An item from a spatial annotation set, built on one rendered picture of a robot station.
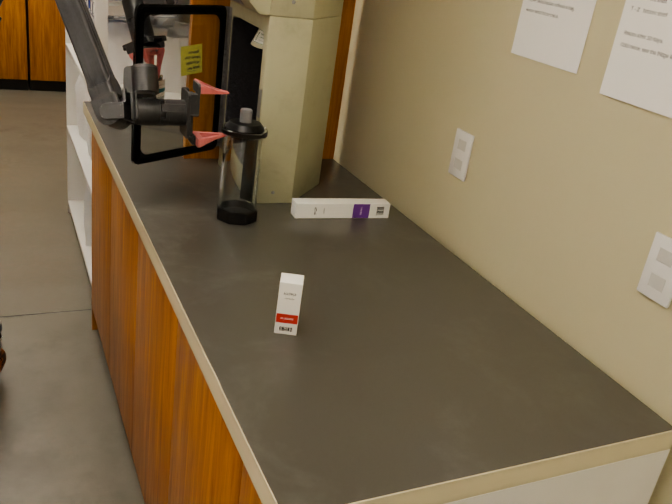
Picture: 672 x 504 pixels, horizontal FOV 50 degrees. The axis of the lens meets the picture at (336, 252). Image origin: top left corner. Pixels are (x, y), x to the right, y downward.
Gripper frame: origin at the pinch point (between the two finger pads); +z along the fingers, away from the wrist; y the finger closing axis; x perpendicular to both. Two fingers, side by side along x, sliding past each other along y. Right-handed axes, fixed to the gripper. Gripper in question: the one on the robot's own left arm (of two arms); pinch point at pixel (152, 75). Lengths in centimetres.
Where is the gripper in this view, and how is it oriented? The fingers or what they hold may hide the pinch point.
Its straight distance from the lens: 197.3
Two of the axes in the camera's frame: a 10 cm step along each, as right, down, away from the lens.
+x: -5.7, 2.6, -7.7
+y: -7.9, 0.8, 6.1
